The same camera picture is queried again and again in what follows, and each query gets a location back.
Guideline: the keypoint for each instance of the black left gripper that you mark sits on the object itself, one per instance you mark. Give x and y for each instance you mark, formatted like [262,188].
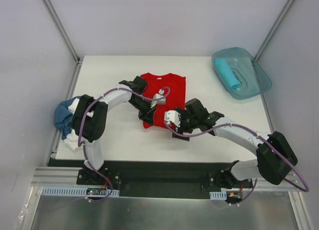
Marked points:
[147,114]

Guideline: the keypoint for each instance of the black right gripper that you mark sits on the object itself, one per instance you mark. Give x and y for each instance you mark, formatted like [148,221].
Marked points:
[181,124]

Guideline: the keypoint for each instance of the red t shirt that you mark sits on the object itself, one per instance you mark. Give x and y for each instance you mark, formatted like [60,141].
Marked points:
[176,98]

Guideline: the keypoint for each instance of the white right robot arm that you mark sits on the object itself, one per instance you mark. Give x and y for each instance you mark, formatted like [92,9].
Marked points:
[274,156]

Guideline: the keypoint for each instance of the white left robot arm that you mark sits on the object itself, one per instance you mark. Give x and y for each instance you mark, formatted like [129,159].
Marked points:
[89,121]

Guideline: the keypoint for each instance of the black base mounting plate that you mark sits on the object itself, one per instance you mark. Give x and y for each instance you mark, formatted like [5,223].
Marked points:
[163,179]

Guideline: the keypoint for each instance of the rolled teal t shirt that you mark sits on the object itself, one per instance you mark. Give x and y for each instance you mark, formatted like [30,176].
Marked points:
[226,73]

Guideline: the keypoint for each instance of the white t shirt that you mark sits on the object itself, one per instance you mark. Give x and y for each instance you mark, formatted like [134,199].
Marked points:
[71,140]

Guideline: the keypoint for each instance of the blue t shirt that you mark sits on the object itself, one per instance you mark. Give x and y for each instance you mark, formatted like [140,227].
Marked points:
[63,117]

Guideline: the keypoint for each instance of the teal translucent plastic bin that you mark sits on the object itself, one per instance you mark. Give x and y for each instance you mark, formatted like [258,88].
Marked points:
[254,80]

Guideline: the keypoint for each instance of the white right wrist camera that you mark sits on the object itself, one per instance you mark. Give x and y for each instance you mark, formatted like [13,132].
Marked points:
[172,117]

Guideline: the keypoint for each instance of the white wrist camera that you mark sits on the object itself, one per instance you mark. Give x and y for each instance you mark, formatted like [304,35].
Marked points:
[172,117]
[158,99]

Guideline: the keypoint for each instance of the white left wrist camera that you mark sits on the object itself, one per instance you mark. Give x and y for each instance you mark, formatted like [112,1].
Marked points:
[158,99]

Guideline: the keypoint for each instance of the right slotted cable duct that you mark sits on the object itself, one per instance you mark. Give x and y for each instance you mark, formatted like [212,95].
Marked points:
[222,195]

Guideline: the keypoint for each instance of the slotted cable duct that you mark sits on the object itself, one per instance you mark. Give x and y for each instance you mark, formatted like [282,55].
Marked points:
[79,192]
[222,195]

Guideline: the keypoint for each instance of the aluminium rail profile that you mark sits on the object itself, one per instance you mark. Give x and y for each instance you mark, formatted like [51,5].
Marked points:
[55,176]

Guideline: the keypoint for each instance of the left slotted cable duct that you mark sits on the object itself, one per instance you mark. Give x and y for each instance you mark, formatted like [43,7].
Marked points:
[79,192]

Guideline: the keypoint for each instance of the left corner aluminium post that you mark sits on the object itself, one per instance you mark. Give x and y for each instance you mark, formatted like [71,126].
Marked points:
[61,30]

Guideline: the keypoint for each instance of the corner aluminium post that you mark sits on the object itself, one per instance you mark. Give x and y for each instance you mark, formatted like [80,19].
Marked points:
[275,26]
[61,30]

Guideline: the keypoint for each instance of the right corner aluminium post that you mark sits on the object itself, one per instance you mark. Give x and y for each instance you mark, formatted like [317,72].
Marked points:
[275,26]

